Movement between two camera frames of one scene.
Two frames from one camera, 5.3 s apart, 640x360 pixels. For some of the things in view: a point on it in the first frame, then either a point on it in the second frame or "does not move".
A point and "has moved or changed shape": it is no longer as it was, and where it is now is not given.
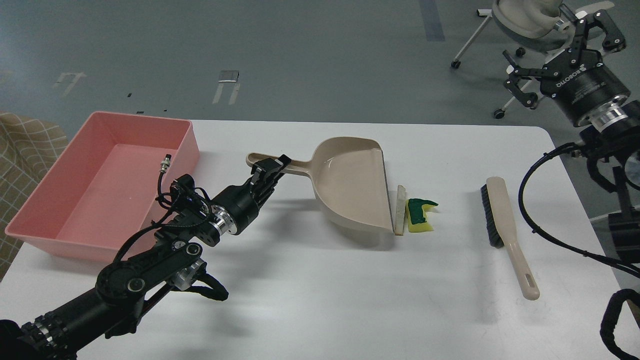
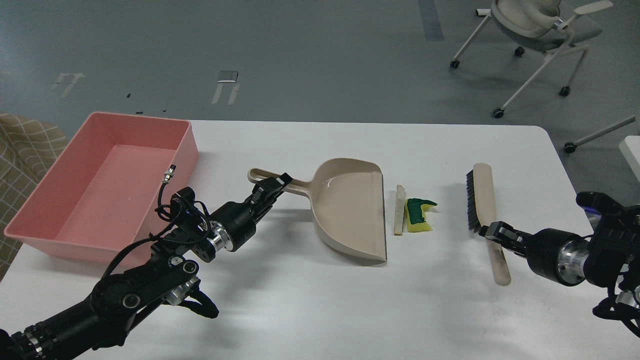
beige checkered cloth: [29, 147] does not move
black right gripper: [580, 86] -> [541, 249]
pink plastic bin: [101, 190] does not move
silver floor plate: [229, 76] does not move
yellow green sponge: [416, 210] does not move
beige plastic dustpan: [349, 177] has moved or changed shape
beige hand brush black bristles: [501, 231] -> [475, 223]
